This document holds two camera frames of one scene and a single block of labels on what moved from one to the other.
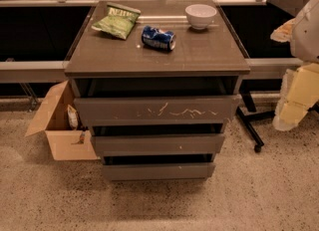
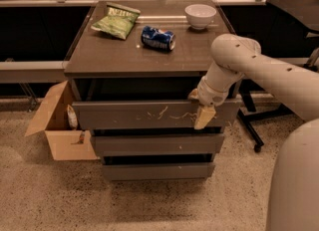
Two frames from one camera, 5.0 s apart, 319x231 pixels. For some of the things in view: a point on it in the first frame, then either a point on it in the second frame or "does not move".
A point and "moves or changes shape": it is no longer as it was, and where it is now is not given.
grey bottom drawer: [159, 171] does not move
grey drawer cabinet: [158, 82] does not move
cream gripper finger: [283, 33] → [206, 94]
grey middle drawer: [161, 143] does not move
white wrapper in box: [73, 116] does not move
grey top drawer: [216, 110] moves or changes shape
